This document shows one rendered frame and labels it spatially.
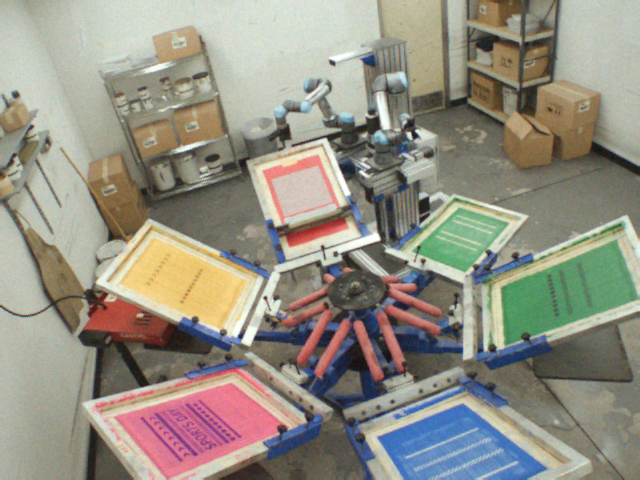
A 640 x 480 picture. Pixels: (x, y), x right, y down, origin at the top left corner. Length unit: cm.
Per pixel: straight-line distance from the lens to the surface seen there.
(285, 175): 338
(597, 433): 366
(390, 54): 367
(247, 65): 657
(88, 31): 646
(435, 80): 763
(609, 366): 274
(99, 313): 333
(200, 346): 300
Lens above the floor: 300
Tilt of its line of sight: 36 degrees down
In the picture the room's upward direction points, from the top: 12 degrees counter-clockwise
